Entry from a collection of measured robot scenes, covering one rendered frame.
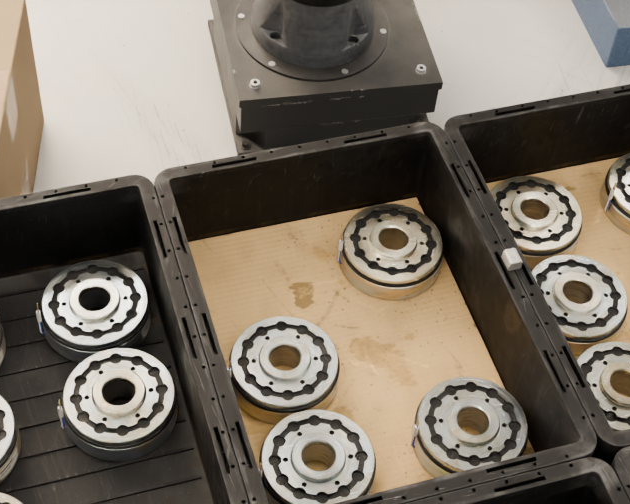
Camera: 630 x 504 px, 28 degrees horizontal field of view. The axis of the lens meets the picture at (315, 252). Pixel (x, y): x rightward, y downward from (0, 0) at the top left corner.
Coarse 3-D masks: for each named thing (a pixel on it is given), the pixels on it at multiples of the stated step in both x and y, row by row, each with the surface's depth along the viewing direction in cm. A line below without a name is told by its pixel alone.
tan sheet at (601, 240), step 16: (608, 160) 139; (544, 176) 137; (560, 176) 137; (576, 176) 138; (592, 176) 138; (576, 192) 136; (592, 192) 136; (592, 208) 135; (592, 224) 133; (608, 224) 134; (592, 240) 132; (608, 240) 132; (624, 240) 132; (592, 256) 131; (608, 256) 131; (624, 256) 131; (624, 272) 130; (624, 336) 124
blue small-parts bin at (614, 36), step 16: (576, 0) 174; (592, 0) 169; (608, 0) 176; (624, 0) 176; (592, 16) 170; (608, 16) 165; (624, 16) 174; (592, 32) 171; (608, 32) 166; (624, 32) 163; (608, 48) 166; (624, 48) 166; (608, 64) 168; (624, 64) 168
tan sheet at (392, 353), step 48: (240, 240) 129; (288, 240) 130; (336, 240) 130; (240, 288) 125; (288, 288) 126; (336, 288) 126; (432, 288) 127; (336, 336) 122; (384, 336) 123; (432, 336) 123; (480, 336) 123; (384, 384) 119; (432, 384) 120; (384, 432) 116; (384, 480) 113
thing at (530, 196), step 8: (528, 192) 131; (536, 192) 131; (520, 200) 130; (528, 200) 131; (536, 200) 131; (544, 200) 130; (552, 200) 130; (512, 208) 129; (520, 208) 129; (552, 208) 130; (520, 216) 129; (552, 216) 129; (520, 224) 129; (528, 224) 128; (536, 224) 128; (544, 224) 128; (552, 224) 129
